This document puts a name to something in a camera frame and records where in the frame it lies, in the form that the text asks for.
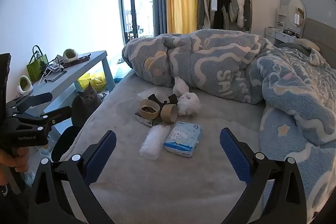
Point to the blue patterned fleece blanket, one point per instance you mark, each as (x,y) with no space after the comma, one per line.
(223,56)

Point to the brown paper bowl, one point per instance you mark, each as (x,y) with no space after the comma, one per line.
(148,109)

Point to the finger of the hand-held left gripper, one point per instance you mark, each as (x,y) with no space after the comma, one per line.
(36,99)
(60,111)

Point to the grey cat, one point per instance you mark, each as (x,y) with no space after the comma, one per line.
(89,98)

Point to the round mirror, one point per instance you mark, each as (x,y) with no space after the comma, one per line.
(294,8)

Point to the green tote bag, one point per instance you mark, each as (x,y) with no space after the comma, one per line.
(35,69)

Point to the blue white packet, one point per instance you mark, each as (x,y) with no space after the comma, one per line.
(53,66)

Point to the black coat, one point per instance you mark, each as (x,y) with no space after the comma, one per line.
(221,1)

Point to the small white crumpled tissue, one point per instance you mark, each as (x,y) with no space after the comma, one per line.
(181,87)

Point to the green fluffy slipper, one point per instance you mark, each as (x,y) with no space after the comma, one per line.
(69,54)
(25,85)

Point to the white dressing table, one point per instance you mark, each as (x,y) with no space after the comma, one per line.
(271,35)

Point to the yellow plastic bag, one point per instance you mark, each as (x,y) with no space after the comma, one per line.
(97,81)

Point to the cardboard tape roll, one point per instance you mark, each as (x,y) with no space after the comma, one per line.
(173,108)

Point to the clear bubble wrap packet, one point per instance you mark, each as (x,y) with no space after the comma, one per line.
(153,142)

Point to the beige pillow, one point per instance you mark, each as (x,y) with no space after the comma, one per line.
(304,43)

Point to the white desktop shelf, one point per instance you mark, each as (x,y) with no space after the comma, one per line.
(281,16)

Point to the blue cartoon tissue pack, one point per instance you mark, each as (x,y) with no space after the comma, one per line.
(183,138)

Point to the person's left hand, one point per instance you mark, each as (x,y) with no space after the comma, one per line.
(15,161)

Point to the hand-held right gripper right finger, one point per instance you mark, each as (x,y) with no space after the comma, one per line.
(233,158)

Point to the black torn packaging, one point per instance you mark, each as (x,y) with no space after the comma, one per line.
(155,98)

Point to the grey vest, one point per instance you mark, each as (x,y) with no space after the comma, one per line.
(247,8)

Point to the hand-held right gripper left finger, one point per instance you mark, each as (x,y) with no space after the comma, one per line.
(105,153)

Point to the clear plastic film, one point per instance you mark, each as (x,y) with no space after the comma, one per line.
(143,95)

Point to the large white tissue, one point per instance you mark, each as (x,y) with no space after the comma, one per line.
(189,103)

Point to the blue grey low table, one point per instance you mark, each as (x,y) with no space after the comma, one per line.
(68,74)

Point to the grey bed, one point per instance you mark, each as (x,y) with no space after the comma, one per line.
(183,187)

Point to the grey beige coat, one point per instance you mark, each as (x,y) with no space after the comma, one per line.
(203,3)

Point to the white jacket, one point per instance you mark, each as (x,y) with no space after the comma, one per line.
(238,3)

